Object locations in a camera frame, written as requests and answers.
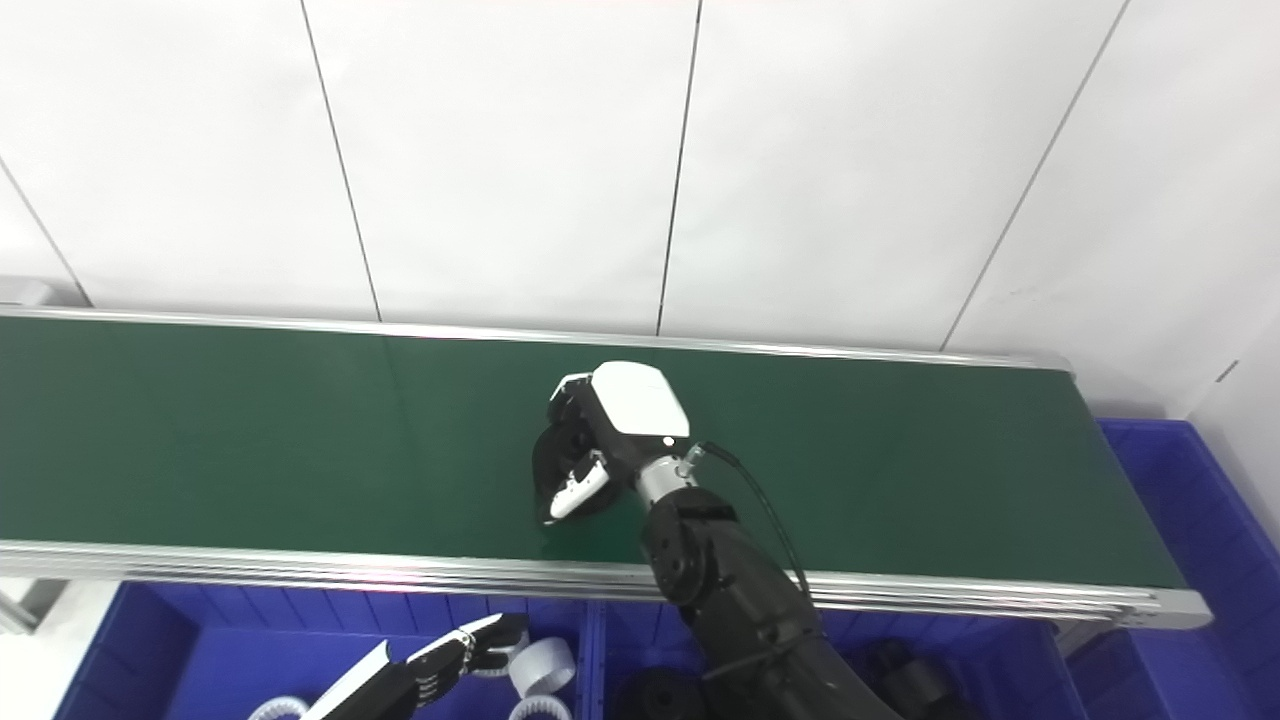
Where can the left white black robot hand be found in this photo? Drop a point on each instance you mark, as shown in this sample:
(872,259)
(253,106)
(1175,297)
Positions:
(400,685)

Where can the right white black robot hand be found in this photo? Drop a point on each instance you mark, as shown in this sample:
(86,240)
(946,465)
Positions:
(640,400)

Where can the black flanged cylinder part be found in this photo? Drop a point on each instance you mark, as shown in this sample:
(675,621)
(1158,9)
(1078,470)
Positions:
(935,695)
(548,455)
(655,695)
(890,660)

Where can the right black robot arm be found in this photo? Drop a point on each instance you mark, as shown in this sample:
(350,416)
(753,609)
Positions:
(730,600)

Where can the green conveyor belt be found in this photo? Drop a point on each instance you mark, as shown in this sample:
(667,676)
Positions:
(250,440)

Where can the aluminium conveyor leg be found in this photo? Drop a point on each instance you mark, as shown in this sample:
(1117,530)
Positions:
(1080,635)
(30,600)

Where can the grey conveyor end housing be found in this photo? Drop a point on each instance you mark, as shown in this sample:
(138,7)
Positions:
(22,293)

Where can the large blue plastic bin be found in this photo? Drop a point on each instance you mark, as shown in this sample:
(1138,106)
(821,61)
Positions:
(1200,560)

